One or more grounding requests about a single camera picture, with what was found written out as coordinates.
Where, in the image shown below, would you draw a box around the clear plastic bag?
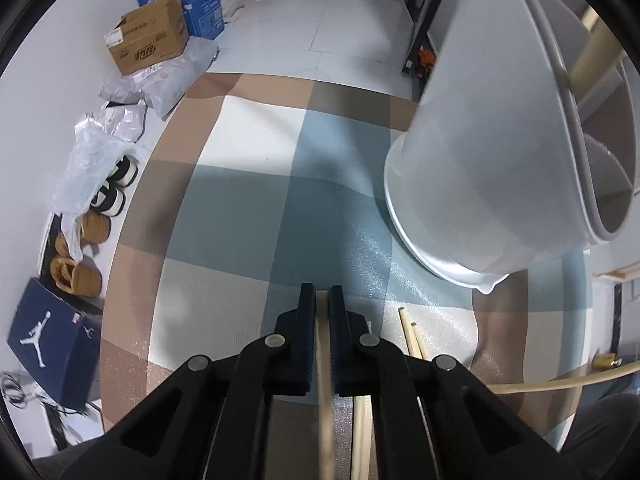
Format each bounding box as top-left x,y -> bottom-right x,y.
50,102 -> 150,221

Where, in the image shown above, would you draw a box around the grey plastic mailer bag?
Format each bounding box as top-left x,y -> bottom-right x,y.
99,37 -> 219,118

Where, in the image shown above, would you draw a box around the blue jordan shoe box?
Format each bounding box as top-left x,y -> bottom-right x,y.
6,278 -> 101,411

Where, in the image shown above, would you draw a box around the brown slippers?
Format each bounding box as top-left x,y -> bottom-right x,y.
49,210 -> 112,298

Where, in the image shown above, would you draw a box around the plaid checkered table mat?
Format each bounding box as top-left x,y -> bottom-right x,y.
98,71 -> 594,480

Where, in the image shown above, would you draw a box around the wooden chopstick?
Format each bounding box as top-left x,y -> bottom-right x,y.
487,361 -> 640,396
568,6 -> 623,102
411,322 -> 433,361
398,307 -> 426,360
314,290 -> 335,480
350,396 -> 373,480

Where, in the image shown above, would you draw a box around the grey white utensil holder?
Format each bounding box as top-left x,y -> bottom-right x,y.
384,0 -> 637,294

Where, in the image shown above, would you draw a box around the black white sneakers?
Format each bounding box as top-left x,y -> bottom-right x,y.
90,155 -> 139,217

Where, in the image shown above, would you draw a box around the brown cardboard box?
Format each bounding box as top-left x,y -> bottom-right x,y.
104,0 -> 189,75

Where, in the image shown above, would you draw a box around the blue cardboard box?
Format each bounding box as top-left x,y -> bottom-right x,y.
138,0 -> 224,40

